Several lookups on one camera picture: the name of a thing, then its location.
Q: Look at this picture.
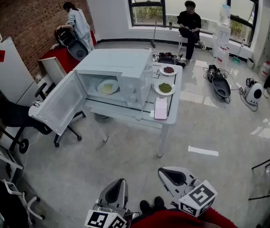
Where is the white plate of red beans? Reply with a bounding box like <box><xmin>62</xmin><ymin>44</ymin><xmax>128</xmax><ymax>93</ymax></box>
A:
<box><xmin>159</xmin><ymin>66</ymin><xmax>178</xmax><ymax>76</ymax></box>

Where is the red covered table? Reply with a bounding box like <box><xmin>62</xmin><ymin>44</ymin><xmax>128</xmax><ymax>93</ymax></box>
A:
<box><xmin>39</xmin><ymin>30</ymin><xmax>97</xmax><ymax>75</ymax></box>

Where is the green dustpan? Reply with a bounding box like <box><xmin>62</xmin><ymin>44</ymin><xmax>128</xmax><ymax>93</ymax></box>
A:
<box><xmin>231</xmin><ymin>39</ymin><xmax>245</xmax><ymax>64</ymax></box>

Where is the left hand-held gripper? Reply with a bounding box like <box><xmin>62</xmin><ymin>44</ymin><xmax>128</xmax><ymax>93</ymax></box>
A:
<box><xmin>84</xmin><ymin>178</ymin><xmax>133</xmax><ymax>228</ymax></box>

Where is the black framed window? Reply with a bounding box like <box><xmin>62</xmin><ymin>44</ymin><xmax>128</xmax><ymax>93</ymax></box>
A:
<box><xmin>125</xmin><ymin>0</ymin><xmax>259</xmax><ymax>48</ymax></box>

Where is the white table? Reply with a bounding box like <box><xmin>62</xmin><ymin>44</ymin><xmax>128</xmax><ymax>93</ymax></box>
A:
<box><xmin>82</xmin><ymin>62</ymin><xmax>183</xmax><ymax>158</ymax></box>

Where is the white paper strip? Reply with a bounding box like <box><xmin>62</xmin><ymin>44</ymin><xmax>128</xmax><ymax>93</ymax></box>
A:
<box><xmin>188</xmin><ymin>145</ymin><xmax>219</xmax><ymax>157</ymax></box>

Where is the black broom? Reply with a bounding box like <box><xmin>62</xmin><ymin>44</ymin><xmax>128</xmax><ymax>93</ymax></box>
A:
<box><xmin>150</xmin><ymin>20</ymin><xmax>157</xmax><ymax>48</ymax></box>

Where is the white plate of yellow food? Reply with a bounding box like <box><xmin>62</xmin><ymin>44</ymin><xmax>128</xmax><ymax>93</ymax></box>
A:
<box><xmin>97</xmin><ymin>79</ymin><xmax>120</xmax><ymax>95</ymax></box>

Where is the white stool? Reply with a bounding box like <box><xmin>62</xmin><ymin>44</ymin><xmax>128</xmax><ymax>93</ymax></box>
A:
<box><xmin>178</xmin><ymin>33</ymin><xmax>190</xmax><ymax>53</ymax></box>

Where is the white microwave oven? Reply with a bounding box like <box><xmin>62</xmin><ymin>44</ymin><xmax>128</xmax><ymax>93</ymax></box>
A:
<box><xmin>28</xmin><ymin>48</ymin><xmax>154</xmax><ymax>136</ymax></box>

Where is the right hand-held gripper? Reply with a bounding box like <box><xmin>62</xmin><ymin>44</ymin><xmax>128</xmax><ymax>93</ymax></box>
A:
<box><xmin>158</xmin><ymin>166</ymin><xmax>218</xmax><ymax>218</ymax></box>

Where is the tangle of black cables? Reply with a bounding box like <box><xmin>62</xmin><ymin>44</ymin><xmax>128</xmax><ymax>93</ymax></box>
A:
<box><xmin>202</xmin><ymin>64</ymin><xmax>230</xmax><ymax>83</ymax></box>

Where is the black wheeled stand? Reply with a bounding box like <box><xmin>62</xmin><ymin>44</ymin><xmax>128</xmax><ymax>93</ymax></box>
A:
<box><xmin>0</xmin><ymin>113</ymin><xmax>30</xmax><ymax>154</ymax></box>

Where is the white chair base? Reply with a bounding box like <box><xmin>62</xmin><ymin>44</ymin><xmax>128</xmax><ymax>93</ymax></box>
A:
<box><xmin>3</xmin><ymin>179</ymin><xmax>45</xmax><ymax>225</ymax></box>

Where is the pink smartphone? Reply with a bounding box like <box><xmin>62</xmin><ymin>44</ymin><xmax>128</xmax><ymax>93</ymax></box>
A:
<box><xmin>154</xmin><ymin>96</ymin><xmax>168</xmax><ymax>120</ymax></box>

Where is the white refrigerator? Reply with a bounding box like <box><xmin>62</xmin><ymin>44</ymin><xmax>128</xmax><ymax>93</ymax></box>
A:
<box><xmin>0</xmin><ymin>36</ymin><xmax>40</xmax><ymax>106</ymax></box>

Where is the person's black shoe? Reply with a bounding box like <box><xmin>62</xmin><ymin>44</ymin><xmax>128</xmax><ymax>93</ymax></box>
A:
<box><xmin>139</xmin><ymin>199</ymin><xmax>153</xmax><ymax>215</ymax></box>
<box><xmin>154</xmin><ymin>196</ymin><xmax>166</xmax><ymax>210</ymax></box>

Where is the white water dispenser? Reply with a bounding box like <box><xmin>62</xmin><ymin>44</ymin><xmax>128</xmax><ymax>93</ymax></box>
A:
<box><xmin>212</xmin><ymin>22</ymin><xmax>232</xmax><ymax>67</ymax></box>

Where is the water dispenser bottle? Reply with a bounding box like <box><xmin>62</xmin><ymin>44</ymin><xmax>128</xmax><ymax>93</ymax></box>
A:
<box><xmin>220</xmin><ymin>4</ymin><xmax>231</xmax><ymax>26</ymax></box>

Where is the person's red garment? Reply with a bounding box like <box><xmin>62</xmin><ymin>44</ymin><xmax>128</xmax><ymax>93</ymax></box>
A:
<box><xmin>130</xmin><ymin>207</ymin><xmax>238</xmax><ymax>228</ymax></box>

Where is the white cabinet panel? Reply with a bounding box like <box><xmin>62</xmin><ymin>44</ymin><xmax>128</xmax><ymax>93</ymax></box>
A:
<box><xmin>38</xmin><ymin>57</ymin><xmax>67</xmax><ymax>80</ymax></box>

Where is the white power cable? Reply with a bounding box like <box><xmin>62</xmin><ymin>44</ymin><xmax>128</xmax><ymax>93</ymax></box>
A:
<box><xmin>135</xmin><ymin>84</ymin><xmax>155</xmax><ymax>121</ymax></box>

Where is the black office chair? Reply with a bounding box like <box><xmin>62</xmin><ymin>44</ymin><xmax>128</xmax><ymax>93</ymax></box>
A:
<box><xmin>0</xmin><ymin>82</ymin><xmax>86</xmax><ymax>148</ymax></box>

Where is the white plate of green beans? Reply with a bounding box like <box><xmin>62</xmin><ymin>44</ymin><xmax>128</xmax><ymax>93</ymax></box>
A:
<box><xmin>154</xmin><ymin>80</ymin><xmax>176</xmax><ymax>96</ymax></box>

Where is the water jug with red label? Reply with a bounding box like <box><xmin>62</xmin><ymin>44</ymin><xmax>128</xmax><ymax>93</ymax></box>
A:
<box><xmin>260</xmin><ymin>60</ymin><xmax>270</xmax><ymax>78</ymax></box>

